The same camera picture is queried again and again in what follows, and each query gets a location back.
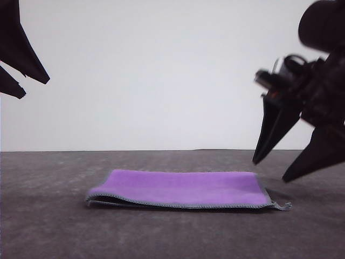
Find grey table cloth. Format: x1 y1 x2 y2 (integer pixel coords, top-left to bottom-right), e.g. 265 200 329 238
0 148 345 259

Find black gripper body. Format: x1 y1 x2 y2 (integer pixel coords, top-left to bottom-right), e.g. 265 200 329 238
254 48 345 131

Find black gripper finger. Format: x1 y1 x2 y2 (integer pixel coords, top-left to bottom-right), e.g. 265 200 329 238
281 125 345 183
252 94 301 166
0 0 51 85
0 64 27 101

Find purple towel with grey hem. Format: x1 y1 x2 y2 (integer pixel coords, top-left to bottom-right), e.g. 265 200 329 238
86 168 293 212

